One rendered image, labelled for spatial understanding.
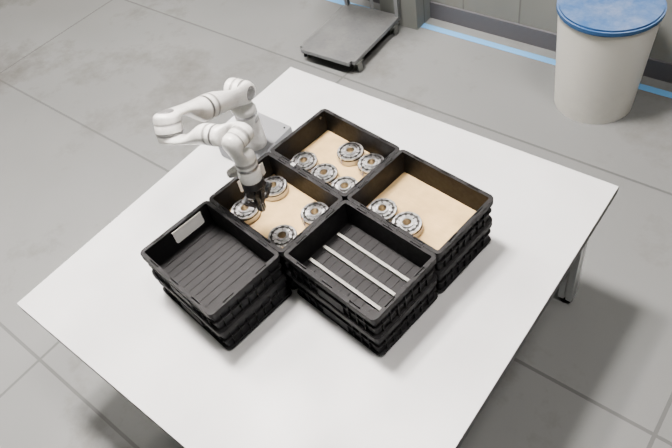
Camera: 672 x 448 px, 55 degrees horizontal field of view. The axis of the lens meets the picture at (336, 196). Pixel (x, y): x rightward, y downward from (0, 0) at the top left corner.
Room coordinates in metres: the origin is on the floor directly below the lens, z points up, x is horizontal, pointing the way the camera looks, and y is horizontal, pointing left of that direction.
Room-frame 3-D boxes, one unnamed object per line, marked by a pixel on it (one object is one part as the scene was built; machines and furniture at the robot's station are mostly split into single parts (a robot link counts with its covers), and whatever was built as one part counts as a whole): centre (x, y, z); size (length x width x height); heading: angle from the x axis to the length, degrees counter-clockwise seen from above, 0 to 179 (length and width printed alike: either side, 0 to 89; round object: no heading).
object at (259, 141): (2.03, 0.28, 0.87); 0.09 x 0.09 x 0.17; 44
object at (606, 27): (2.67, -1.56, 0.32); 0.52 x 0.52 x 0.63
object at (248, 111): (2.02, 0.28, 1.03); 0.09 x 0.09 x 0.17; 55
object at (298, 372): (1.49, 0.12, 0.35); 1.60 x 1.60 x 0.70; 43
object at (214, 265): (1.37, 0.45, 0.87); 0.40 x 0.30 x 0.11; 37
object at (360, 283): (1.23, -0.03, 0.87); 0.40 x 0.30 x 0.11; 37
